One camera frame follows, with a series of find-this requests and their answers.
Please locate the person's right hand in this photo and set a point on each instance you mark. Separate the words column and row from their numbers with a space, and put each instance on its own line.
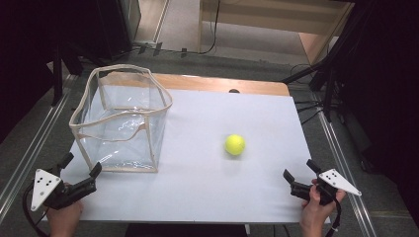
column 313, row 215

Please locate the yellow tennis ball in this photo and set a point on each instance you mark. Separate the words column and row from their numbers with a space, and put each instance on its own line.
column 234, row 144

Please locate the light wooden furniture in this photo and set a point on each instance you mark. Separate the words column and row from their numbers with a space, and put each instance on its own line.
column 263, row 19

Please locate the white table board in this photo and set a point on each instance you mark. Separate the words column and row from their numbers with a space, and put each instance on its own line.
column 204, row 184

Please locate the clear plastic bin beige trim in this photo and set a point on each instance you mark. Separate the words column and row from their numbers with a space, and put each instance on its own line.
column 122, row 115

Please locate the person's left hand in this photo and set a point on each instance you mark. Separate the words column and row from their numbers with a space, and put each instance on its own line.
column 64, row 219

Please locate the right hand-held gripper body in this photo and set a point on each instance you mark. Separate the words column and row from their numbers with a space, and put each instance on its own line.
column 339, row 181

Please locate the dark curtain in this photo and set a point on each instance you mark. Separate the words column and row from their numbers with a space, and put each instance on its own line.
column 388, row 98
column 49, row 29

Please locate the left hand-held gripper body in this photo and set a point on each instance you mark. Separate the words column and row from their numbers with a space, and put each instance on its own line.
column 49, row 191

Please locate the metal floor rail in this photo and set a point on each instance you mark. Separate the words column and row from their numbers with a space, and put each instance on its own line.
column 349, row 177
column 29, row 154

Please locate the person's dark lap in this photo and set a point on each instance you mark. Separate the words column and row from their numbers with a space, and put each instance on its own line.
column 184, row 230

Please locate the black tripod stand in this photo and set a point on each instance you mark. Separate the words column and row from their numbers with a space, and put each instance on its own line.
column 327, row 79

